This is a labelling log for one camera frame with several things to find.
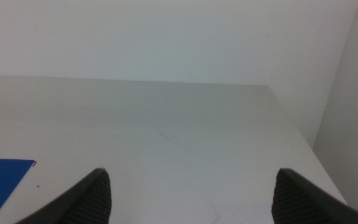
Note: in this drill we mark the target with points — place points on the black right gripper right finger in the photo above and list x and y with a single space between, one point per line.
300 205

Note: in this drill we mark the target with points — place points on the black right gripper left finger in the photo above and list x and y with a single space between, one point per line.
85 202

